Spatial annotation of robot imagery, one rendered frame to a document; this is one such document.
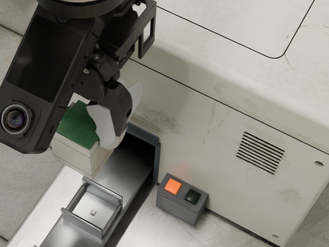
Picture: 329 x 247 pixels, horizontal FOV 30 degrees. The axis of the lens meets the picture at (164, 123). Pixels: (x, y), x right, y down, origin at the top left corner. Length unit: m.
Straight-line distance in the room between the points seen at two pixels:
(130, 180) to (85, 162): 0.21
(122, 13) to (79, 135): 0.13
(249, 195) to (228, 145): 0.09
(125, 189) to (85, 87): 0.31
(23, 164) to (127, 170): 1.07
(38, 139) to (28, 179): 1.38
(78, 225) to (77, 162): 0.18
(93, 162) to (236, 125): 0.15
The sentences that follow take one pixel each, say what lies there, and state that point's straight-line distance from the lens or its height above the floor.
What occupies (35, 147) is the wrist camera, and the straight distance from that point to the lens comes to 0.45.
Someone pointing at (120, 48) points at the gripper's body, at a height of 1.26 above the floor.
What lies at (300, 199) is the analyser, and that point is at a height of 1.02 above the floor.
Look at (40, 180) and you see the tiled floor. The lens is 1.82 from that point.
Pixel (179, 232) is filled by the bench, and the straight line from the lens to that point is 0.81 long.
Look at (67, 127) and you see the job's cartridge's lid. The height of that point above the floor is 1.14.
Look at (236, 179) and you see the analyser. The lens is 0.71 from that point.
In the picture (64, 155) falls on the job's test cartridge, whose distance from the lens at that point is 0.61.
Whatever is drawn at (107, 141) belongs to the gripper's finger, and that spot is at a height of 1.14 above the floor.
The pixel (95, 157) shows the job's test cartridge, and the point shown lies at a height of 1.11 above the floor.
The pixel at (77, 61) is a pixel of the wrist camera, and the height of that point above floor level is 1.28.
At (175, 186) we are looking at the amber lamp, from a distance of 0.77.
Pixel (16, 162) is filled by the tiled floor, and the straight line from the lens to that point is 1.86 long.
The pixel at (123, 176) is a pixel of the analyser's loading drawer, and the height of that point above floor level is 0.91.
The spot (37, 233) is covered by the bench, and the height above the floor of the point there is 0.88.
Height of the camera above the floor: 1.63
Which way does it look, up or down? 60 degrees down
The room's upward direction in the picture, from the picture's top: 6 degrees clockwise
